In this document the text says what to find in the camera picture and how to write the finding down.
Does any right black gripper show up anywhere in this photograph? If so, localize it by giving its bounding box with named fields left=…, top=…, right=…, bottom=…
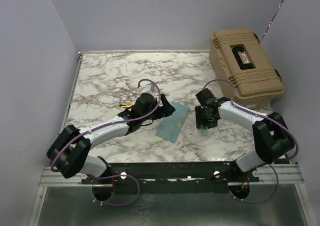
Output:
left=195, top=106, right=218, bottom=128

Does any teal envelope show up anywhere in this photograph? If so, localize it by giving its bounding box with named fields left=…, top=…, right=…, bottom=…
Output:
left=155, top=101, right=190, bottom=143

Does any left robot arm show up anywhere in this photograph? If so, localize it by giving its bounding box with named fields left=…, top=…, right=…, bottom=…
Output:
left=46, top=93, right=175, bottom=183

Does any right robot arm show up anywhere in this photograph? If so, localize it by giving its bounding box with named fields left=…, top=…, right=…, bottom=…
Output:
left=195, top=88, right=295, bottom=181

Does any yellow utility knife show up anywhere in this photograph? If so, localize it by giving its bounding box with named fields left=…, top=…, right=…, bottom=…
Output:
left=119, top=104, right=133, bottom=109

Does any tan plastic tool case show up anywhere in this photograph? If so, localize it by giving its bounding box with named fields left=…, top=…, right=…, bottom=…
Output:
left=209, top=28, right=285, bottom=109

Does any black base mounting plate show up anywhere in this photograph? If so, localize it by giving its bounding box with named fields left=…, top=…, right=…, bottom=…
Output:
left=81, top=161, right=259, bottom=194

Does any striped tape strip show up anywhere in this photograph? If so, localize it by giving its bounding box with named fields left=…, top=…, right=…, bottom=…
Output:
left=259, top=0, right=289, bottom=43

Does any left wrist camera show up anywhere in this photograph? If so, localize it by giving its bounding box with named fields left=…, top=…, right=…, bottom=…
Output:
left=140, top=83, right=155, bottom=98

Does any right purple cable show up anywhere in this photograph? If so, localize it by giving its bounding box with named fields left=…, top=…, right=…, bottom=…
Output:
left=201, top=79, right=300, bottom=203

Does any aluminium rail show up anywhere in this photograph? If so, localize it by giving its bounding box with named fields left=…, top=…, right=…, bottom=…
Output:
left=39, top=164, right=305, bottom=187

